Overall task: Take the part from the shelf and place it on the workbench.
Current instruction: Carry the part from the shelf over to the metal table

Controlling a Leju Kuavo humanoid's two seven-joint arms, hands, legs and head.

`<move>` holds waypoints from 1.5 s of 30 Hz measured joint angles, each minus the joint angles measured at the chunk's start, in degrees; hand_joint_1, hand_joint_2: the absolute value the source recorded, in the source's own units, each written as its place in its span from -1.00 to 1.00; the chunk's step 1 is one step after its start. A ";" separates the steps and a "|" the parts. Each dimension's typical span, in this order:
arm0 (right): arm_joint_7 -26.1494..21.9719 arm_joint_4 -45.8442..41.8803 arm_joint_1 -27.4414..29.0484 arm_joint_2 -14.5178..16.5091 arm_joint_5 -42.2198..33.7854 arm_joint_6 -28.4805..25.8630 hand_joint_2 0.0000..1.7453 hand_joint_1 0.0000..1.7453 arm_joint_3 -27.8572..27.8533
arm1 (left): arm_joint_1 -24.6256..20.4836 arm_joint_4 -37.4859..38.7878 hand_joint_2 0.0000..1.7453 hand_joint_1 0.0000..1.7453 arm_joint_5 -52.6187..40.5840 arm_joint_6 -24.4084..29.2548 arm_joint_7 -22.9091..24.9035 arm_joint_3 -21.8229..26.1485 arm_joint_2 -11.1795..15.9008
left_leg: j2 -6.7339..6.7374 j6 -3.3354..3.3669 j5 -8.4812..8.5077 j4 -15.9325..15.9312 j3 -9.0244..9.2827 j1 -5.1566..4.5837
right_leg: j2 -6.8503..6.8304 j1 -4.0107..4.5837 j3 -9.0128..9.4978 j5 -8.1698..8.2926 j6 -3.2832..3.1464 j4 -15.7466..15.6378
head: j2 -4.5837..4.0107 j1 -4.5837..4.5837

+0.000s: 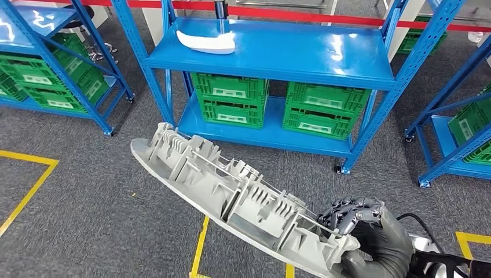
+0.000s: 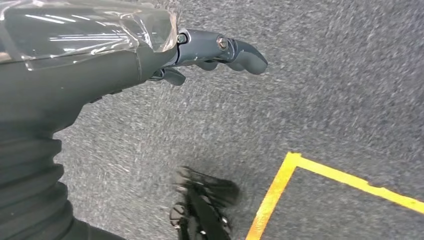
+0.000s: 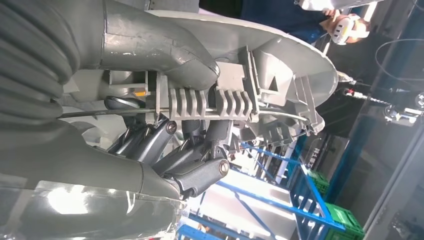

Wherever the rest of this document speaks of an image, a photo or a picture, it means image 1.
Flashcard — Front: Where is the blue metal shelf rack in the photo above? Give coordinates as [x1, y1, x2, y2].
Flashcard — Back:
[111, 0, 467, 175]
[0, 0, 135, 137]
[404, 34, 491, 189]

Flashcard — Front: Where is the white curved plastic part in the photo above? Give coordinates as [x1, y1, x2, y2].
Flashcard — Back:
[176, 30, 236, 55]

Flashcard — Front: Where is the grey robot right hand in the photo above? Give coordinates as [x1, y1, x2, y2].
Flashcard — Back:
[317, 196, 415, 278]

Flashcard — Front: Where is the black stool with chrome base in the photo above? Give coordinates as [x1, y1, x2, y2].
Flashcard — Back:
[62, 3, 119, 65]

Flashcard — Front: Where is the red barrier belt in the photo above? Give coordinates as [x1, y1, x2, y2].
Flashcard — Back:
[11, 0, 491, 34]

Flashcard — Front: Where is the black barrier post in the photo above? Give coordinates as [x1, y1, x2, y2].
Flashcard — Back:
[214, 0, 230, 21]

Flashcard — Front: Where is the grey plastic wheel hubcap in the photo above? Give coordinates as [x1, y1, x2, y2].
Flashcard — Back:
[130, 122, 361, 278]

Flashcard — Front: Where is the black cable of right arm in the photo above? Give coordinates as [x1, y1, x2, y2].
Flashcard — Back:
[397, 213, 446, 254]

